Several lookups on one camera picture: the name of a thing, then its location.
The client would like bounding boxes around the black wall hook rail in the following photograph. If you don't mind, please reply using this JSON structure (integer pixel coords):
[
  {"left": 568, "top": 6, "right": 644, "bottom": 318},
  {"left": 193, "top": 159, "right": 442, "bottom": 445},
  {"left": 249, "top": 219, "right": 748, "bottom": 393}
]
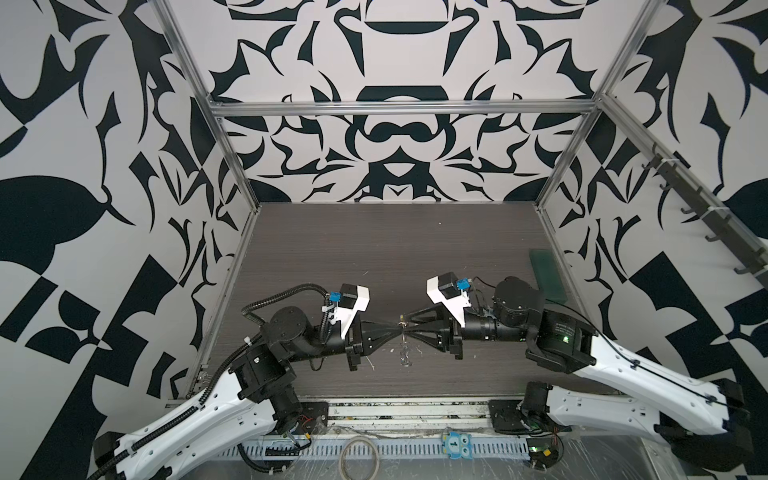
[{"left": 641, "top": 143, "right": 767, "bottom": 289}]

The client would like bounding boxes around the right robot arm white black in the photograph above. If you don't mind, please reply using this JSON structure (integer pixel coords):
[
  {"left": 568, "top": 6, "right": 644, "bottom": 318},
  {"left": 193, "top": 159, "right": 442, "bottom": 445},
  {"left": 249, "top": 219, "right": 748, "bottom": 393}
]
[{"left": 401, "top": 274, "right": 754, "bottom": 472}]

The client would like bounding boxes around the green rectangular plastic case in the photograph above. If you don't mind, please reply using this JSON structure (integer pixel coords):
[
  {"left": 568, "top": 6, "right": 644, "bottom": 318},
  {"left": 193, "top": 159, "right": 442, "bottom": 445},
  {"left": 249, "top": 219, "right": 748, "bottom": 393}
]
[{"left": 529, "top": 249, "right": 568, "bottom": 304}]

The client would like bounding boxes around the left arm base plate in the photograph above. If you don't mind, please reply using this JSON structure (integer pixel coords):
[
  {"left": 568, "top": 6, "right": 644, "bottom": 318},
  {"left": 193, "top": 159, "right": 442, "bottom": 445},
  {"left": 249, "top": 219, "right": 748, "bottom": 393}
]
[{"left": 271, "top": 401, "right": 329, "bottom": 435}]

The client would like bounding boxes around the white tape roll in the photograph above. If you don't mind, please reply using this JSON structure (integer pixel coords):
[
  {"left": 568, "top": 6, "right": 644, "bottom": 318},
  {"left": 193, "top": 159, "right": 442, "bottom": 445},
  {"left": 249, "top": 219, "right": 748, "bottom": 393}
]
[{"left": 338, "top": 435, "right": 381, "bottom": 480}]

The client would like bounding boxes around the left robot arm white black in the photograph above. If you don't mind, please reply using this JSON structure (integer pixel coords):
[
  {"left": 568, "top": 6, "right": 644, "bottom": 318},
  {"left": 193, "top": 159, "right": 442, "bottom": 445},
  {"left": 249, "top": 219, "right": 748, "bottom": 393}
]
[{"left": 91, "top": 306, "right": 401, "bottom": 479}]

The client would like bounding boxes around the blue monster sticker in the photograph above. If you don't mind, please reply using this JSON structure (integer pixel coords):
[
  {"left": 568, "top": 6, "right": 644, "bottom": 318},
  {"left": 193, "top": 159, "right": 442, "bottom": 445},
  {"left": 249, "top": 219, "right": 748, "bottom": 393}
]
[{"left": 442, "top": 431, "right": 473, "bottom": 460}]

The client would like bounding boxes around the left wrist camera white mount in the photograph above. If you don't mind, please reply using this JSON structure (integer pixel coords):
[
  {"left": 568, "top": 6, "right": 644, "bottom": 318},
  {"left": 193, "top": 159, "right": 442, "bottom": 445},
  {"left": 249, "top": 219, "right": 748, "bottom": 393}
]
[{"left": 322, "top": 283, "right": 370, "bottom": 339}]

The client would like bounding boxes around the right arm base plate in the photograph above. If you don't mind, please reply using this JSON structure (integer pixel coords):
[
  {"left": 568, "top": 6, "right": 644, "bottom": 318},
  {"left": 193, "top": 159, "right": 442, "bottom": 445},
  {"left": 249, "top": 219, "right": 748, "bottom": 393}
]
[{"left": 488, "top": 399, "right": 541, "bottom": 435}]

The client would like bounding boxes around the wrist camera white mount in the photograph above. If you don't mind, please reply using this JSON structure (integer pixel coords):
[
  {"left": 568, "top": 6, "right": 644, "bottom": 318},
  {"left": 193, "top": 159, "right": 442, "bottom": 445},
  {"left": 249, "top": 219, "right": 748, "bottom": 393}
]
[
  {"left": 322, "top": 283, "right": 370, "bottom": 339},
  {"left": 426, "top": 272, "right": 471, "bottom": 328}
]

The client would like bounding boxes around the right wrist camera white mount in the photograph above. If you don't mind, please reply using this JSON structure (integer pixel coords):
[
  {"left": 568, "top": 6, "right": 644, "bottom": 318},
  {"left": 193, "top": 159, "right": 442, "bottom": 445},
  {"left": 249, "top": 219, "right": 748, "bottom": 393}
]
[{"left": 426, "top": 272, "right": 471, "bottom": 328}]

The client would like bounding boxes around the black corrugated cable conduit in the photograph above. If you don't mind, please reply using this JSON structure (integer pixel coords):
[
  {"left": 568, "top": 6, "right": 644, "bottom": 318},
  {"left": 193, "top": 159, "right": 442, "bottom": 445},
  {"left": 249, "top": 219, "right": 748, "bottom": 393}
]
[{"left": 241, "top": 283, "right": 328, "bottom": 328}]

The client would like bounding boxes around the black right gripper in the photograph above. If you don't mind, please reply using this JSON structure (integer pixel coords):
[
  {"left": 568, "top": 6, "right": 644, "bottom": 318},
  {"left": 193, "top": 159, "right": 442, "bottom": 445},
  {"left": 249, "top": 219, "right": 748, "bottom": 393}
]
[{"left": 408, "top": 295, "right": 535, "bottom": 360}]

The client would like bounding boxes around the metal keyring with keys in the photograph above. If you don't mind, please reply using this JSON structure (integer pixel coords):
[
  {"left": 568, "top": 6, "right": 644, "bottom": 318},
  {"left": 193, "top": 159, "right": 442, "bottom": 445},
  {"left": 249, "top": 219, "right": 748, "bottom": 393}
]
[{"left": 398, "top": 316, "right": 413, "bottom": 368}]

